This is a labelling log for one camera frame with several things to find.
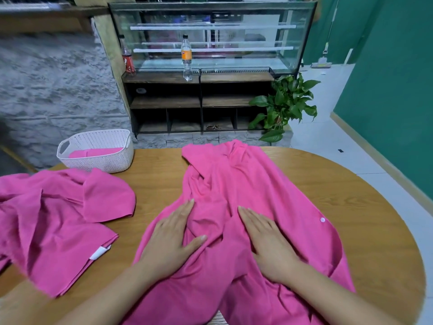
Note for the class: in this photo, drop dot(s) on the person's left hand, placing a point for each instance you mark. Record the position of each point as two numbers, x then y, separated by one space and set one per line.
166 247

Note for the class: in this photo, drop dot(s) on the person's right hand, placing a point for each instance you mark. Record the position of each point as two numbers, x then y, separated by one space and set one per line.
270 250

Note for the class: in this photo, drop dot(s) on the pink towel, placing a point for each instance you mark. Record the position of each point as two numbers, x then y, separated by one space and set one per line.
230 179
95 153

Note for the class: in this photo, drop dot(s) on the white woven plastic basket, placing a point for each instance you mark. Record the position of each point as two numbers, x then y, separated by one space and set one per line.
101 164

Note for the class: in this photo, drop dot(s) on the pile of pink cloths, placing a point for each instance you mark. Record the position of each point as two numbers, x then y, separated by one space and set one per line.
47 226

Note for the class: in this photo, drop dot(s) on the person's left forearm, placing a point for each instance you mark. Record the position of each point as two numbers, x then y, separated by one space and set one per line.
115 298

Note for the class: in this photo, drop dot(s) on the person's right forearm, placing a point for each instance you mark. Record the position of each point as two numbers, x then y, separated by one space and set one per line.
338 301

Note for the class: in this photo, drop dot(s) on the green potted plant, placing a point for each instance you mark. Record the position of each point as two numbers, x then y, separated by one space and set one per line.
284 105

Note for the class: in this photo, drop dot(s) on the red label cola bottle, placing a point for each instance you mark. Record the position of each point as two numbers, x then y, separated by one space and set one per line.
128 61

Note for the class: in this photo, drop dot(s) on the clear bottle with orange label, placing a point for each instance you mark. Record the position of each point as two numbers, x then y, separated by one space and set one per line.
187 57

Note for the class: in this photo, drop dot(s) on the white mop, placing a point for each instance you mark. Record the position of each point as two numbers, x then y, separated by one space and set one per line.
321 64

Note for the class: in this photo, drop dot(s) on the glass display case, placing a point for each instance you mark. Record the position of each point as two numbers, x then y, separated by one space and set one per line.
223 37

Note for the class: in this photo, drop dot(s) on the wooden bar counter top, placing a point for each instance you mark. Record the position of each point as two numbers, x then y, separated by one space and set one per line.
47 17

